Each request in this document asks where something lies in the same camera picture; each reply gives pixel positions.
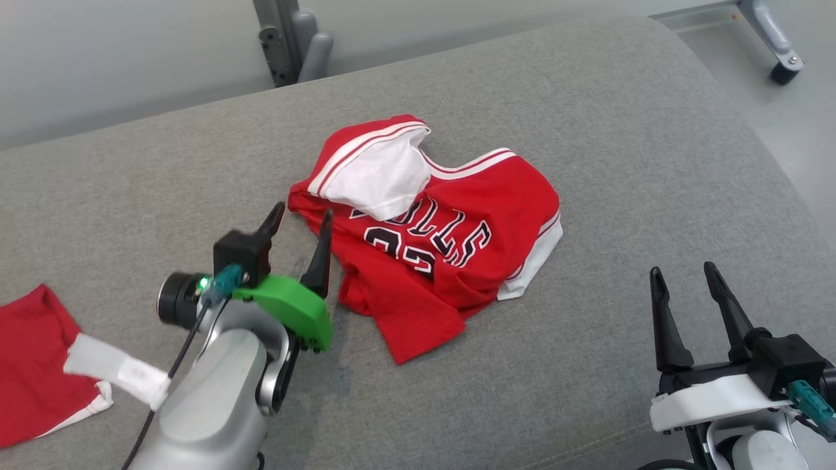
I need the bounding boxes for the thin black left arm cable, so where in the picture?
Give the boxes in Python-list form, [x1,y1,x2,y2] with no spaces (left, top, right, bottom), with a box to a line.
[121,304,216,470]

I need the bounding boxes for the grey fabric sofa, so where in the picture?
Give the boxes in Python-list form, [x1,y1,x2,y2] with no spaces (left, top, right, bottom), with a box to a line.
[0,16,836,470]

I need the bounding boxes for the grey stand leg with caster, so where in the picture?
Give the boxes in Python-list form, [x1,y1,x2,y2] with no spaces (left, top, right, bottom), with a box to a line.
[735,0,805,86]

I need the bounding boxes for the teal camera connector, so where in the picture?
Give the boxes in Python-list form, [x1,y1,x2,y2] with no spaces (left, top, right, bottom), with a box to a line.
[786,381,836,439]
[201,264,244,308]

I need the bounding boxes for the red Bulls basketball jersey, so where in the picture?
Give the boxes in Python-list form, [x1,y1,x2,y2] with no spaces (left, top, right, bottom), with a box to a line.
[287,114,564,365]

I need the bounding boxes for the teal right camera connector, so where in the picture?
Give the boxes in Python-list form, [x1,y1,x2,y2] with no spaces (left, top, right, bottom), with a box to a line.
[786,381,836,439]

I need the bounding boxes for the grey metal stand post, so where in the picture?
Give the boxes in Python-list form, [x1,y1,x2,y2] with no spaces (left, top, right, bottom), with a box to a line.
[253,0,334,89]

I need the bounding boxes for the teal left camera connector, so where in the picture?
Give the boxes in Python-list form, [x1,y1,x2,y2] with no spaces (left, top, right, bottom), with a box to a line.
[201,264,244,308]

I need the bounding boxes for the red shorts with white trim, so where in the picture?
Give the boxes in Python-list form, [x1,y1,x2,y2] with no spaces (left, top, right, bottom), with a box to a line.
[0,284,113,450]

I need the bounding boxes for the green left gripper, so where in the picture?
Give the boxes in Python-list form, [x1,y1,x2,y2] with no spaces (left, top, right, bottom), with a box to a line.
[232,201,335,354]

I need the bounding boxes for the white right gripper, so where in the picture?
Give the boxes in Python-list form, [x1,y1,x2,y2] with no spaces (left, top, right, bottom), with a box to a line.
[649,261,795,433]

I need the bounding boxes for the white label on cable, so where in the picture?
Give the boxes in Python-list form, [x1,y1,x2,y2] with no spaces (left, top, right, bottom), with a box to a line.
[63,333,172,412]

